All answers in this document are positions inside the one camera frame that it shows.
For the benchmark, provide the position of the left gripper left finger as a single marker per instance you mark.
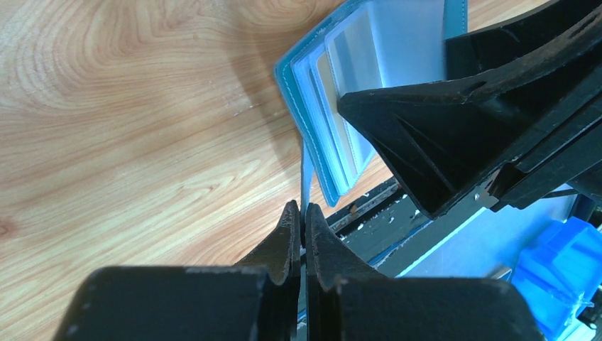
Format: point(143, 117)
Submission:
point(254, 299)

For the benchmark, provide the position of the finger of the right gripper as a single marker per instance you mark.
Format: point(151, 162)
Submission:
point(519, 112)

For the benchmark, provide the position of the blue card holder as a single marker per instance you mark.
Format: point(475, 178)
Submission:
point(361, 45)

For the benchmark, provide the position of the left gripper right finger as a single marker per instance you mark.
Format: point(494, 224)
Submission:
point(349, 300)

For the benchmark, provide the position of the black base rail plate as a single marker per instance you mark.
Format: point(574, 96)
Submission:
point(387, 231)

